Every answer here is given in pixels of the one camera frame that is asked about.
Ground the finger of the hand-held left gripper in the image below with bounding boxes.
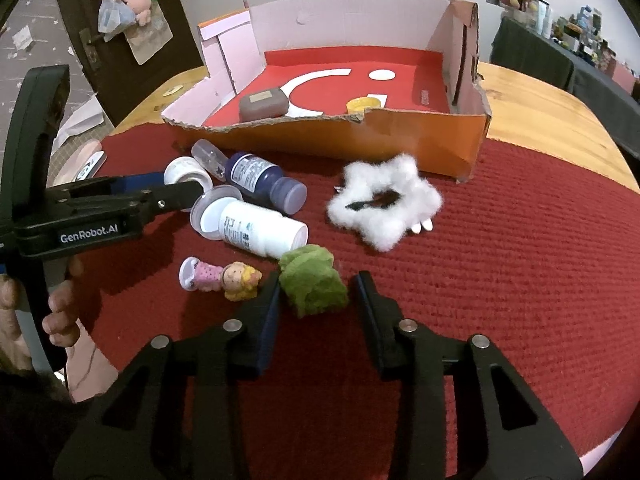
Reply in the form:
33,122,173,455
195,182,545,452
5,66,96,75
117,180,204,226
47,172,167,200

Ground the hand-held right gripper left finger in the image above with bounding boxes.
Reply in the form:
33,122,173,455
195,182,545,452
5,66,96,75
52,271,283,480

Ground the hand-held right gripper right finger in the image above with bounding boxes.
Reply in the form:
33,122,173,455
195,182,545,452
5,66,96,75
352,270,586,480

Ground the white tape roll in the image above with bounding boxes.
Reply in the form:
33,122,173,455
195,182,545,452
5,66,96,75
164,156,213,198

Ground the small clear plastic container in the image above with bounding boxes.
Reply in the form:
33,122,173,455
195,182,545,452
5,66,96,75
191,139,232,181

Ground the green fuzzy toy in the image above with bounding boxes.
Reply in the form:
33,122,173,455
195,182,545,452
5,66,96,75
278,244,349,319

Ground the white plastic bottle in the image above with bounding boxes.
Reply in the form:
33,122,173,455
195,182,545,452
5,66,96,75
190,185,309,260

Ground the white fluffy star hair clip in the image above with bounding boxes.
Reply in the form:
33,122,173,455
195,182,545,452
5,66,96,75
326,154,444,252

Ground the orange cardboard box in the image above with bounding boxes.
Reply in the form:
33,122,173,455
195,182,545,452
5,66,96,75
161,0,493,183

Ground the person's left hand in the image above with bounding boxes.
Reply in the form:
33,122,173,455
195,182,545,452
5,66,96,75
0,257,86,376

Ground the small pink doll figurine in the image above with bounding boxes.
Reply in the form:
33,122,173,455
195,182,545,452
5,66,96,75
179,256,263,302

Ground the pink slipper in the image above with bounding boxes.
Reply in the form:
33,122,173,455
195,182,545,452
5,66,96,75
52,139,107,186

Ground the dark blue bottle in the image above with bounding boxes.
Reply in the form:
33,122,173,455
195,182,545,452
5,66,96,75
225,152,308,213

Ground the white paper sheet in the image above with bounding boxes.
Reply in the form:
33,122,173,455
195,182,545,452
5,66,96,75
52,92,116,151

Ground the dark brown door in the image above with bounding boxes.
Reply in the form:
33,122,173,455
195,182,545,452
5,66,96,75
50,0,206,128

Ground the red woven mat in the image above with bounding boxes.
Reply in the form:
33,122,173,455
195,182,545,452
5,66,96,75
65,122,631,480

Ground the beige card packet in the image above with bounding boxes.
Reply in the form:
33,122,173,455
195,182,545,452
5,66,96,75
125,15,173,65

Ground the clear plastic bag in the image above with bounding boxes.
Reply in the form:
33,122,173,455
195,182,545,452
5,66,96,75
97,0,138,43

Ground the white paper scrap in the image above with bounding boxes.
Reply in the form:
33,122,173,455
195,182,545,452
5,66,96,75
12,25,36,51

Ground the yellow bottle cap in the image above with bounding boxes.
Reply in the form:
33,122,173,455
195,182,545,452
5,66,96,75
346,97,382,115

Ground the dark cloth covered table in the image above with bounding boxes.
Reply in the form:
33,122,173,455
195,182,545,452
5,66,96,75
490,15,640,156

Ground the row of small shelf items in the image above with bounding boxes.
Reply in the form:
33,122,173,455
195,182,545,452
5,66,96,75
537,0,636,76

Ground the metal door handle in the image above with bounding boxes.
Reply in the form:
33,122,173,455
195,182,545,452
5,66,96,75
79,27,103,67

